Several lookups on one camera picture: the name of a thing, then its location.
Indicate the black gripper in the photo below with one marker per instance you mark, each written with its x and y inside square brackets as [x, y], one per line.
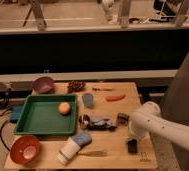
[132, 146]

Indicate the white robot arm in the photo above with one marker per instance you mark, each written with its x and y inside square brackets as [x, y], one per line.
[147, 118]

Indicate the blue sponge eraser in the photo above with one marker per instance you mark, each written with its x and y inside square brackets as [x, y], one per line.
[82, 139]

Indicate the small black box object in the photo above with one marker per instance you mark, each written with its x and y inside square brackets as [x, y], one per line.
[122, 118]

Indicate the orange carrot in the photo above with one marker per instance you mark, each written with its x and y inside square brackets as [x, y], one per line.
[114, 98]

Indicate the small round dark object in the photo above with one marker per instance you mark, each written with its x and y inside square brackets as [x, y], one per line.
[84, 121]

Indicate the white cylindrical cup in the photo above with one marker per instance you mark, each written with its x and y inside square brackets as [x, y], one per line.
[68, 151]

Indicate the blue plastic cup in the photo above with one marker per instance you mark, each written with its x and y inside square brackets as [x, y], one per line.
[87, 99]

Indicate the orange ball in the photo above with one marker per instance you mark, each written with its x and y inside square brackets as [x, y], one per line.
[64, 108]

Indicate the bunch of dark grapes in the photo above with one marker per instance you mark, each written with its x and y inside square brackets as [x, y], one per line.
[75, 86]

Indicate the green plastic tray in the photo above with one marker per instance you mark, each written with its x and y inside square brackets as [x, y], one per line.
[40, 116]

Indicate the purple bowl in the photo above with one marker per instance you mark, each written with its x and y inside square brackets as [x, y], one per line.
[43, 85]

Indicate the red bowl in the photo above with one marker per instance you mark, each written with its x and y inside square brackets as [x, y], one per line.
[25, 149]

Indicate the blue power box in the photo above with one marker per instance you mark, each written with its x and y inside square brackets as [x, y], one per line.
[16, 111]

